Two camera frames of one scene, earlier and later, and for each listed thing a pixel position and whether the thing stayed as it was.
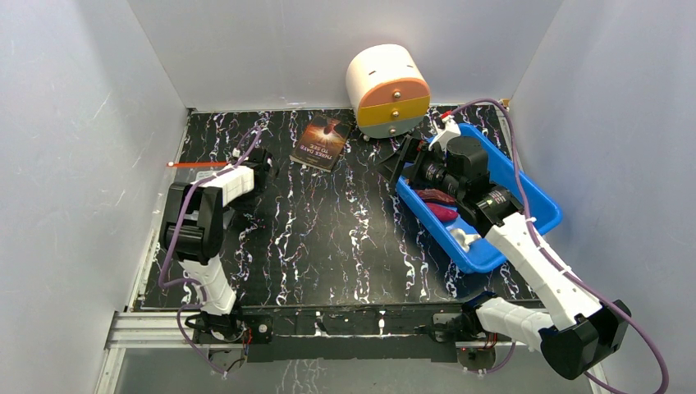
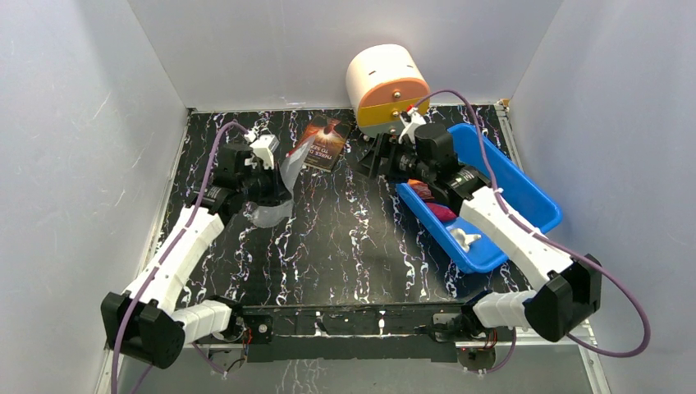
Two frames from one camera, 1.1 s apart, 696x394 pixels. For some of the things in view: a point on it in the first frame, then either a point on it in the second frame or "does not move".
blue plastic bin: x=464 y=240 does not move
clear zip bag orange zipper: x=196 y=164 -> x=269 y=216
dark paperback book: x=320 y=142 does not move
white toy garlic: x=464 y=239 does not move
